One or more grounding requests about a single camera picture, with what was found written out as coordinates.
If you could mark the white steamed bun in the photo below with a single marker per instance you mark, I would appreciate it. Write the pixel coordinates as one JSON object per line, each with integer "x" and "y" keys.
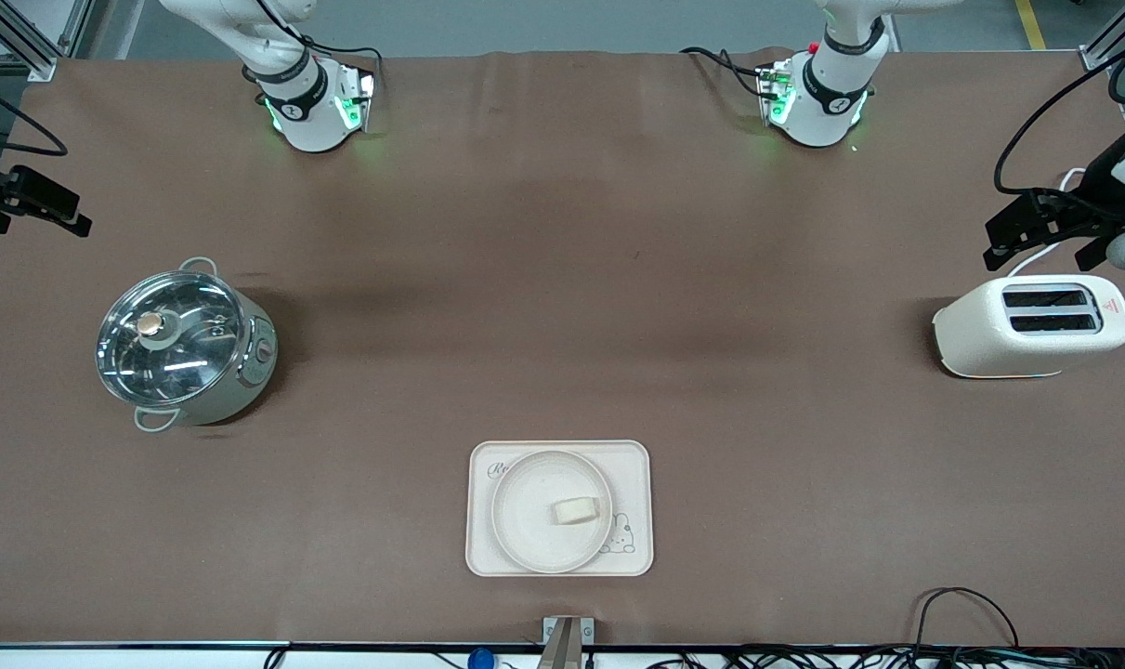
{"x": 576, "y": 511}

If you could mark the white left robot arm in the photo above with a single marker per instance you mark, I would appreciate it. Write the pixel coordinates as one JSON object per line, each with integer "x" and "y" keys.
{"x": 817, "y": 116}

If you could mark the aluminium frame profile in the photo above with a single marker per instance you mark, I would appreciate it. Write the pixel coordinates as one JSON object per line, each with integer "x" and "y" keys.
{"x": 23, "y": 42}
{"x": 567, "y": 636}
{"x": 1115, "y": 37}

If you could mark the cream white toaster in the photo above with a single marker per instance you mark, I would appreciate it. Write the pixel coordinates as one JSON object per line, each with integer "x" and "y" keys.
{"x": 1026, "y": 348}

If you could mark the silver electric cooking pot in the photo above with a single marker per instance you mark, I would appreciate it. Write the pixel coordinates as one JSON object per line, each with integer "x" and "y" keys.
{"x": 246, "y": 372}

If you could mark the cream round plate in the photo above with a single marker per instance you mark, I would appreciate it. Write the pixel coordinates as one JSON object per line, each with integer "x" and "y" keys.
{"x": 534, "y": 520}

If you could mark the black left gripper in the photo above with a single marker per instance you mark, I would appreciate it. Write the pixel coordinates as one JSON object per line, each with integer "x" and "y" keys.
{"x": 1097, "y": 189}

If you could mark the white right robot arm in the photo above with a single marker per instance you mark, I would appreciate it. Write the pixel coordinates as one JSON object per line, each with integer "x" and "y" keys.
{"x": 311, "y": 121}

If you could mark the brown table mat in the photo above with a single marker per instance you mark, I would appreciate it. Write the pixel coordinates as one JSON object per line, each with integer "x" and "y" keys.
{"x": 562, "y": 260}

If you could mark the cream rabbit print tray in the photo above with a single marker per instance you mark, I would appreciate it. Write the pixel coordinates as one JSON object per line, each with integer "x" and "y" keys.
{"x": 632, "y": 465}

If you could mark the blue round object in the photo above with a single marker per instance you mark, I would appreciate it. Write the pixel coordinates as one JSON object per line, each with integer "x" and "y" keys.
{"x": 480, "y": 660}

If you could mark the glass pot lid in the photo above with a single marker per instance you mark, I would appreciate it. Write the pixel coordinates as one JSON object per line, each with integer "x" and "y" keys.
{"x": 176, "y": 344}

